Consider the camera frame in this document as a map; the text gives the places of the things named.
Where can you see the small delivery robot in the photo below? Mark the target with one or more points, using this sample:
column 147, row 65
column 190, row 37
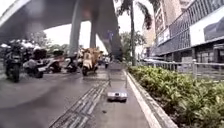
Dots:
column 117, row 80

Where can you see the palm tree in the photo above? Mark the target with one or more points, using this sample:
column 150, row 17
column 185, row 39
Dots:
column 133, row 23

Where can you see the concrete overpass with pillars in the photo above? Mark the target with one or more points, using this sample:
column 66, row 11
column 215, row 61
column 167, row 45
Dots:
column 83, row 23

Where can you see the pale kerb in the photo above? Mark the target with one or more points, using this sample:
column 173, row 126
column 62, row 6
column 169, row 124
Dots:
column 146, row 103

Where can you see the green hedge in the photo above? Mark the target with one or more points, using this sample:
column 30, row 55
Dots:
column 180, row 91

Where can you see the grey metal railing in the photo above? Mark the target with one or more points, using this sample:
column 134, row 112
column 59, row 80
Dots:
column 186, row 65

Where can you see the row of parked scooters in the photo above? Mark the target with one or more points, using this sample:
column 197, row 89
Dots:
column 36, row 61

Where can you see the building with dark front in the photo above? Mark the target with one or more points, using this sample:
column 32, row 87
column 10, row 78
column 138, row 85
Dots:
column 190, row 31

